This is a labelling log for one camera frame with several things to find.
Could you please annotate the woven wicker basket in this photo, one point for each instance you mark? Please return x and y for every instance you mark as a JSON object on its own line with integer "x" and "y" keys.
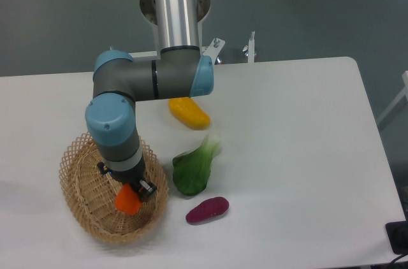
{"x": 90, "y": 195}

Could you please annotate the purple toy sweet potato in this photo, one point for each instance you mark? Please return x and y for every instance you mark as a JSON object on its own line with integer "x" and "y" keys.
{"x": 208, "y": 210}

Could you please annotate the orange toy fruit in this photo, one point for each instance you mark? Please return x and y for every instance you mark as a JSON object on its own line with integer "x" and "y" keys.
{"x": 127, "y": 201}

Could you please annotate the white bracket with bolt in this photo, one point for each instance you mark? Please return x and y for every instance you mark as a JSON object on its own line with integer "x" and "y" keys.
{"x": 249, "y": 50}

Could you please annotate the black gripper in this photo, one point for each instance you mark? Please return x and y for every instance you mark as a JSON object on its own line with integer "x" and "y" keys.
{"x": 132, "y": 175}

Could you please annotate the white table leg frame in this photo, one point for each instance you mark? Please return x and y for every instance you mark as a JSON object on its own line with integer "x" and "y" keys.
{"x": 397, "y": 104}

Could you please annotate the yellow toy mango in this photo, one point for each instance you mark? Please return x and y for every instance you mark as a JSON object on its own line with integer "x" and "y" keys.
{"x": 189, "y": 113}

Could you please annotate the black device at edge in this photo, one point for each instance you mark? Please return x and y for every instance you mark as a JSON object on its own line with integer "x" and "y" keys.
{"x": 397, "y": 235}

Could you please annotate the green toy bok choy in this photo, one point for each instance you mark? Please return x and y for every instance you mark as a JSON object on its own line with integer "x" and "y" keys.
{"x": 191, "y": 170}

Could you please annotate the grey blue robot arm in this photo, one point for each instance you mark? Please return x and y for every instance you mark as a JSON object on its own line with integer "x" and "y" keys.
{"x": 119, "y": 81}

